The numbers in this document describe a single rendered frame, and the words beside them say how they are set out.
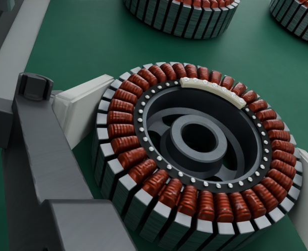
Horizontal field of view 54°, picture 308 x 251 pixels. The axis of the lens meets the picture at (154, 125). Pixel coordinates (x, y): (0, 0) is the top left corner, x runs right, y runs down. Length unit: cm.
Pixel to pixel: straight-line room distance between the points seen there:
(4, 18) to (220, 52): 18
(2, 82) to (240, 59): 20
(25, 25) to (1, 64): 5
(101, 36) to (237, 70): 12
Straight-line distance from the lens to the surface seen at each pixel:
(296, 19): 37
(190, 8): 27
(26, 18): 28
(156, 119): 18
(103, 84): 16
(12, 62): 23
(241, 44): 32
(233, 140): 19
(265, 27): 37
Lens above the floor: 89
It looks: 47 degrees down
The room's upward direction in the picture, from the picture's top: 20 degrees clockwise
